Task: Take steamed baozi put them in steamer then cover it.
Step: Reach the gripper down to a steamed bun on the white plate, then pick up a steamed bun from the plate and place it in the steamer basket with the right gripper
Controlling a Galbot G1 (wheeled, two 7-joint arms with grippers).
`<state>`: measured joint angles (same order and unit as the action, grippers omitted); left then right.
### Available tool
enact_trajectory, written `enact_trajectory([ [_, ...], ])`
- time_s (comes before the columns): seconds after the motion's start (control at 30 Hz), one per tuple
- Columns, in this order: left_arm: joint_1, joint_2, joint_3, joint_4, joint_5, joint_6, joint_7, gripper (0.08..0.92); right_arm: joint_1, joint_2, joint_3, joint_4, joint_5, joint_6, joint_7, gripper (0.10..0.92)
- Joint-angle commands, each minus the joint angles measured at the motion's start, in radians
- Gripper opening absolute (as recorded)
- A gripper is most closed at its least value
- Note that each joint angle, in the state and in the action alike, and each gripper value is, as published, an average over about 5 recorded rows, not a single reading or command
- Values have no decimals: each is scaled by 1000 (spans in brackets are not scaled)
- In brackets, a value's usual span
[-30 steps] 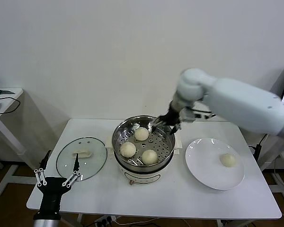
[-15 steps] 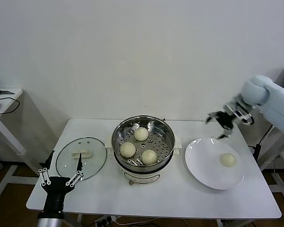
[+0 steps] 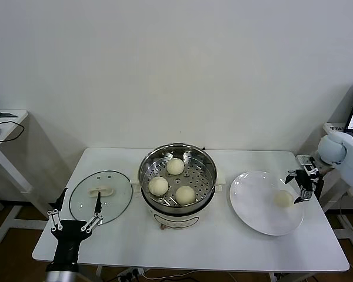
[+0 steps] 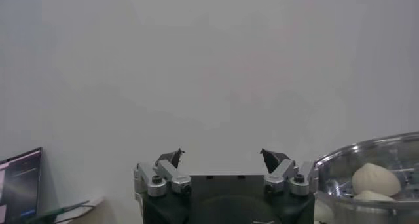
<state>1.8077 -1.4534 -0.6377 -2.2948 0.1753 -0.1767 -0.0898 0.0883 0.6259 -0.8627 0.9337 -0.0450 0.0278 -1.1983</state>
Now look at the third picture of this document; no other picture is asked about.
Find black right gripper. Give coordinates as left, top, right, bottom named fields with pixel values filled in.
left=284, top=164, right=323, bottom=205

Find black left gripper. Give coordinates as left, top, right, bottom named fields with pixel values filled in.
left=45, top=187, right=104, bottom=273

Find white steamed baozi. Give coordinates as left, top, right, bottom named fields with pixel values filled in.
left=175, top=185, right=197, bottom=206
left=148, top=176, right=169, bottom=197
left=274, top=190, right=295, bottom=208
left=166, top=157, right=185, bottom=176

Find glass lid with cream handle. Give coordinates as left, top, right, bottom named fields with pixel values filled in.
left=68, top=170, right=134, bottom=227

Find stainless steel steamer basket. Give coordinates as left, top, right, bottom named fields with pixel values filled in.
left=138, top=143, right=218, bottom=208

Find white round plate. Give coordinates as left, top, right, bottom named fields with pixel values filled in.
left=229, top=171, right=305, bottom=237

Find white power strip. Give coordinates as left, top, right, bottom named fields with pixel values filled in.
left=116, top=267, right=145, bottom=280

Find cream electric cooker base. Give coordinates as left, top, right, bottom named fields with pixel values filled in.
left=130, top=167, right=226, bottom=232

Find black power cable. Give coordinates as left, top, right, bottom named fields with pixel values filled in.
left=317, top=176, right=325, bottom=205

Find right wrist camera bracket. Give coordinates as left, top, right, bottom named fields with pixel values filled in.
left=295, top=155, right=316, bottom=167

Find thin white cable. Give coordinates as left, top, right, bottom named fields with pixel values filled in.
left=143, top=269, right=202, bottom=280

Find thin black cable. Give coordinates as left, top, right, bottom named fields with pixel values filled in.
left=0, top=120, right=25, bottom=145

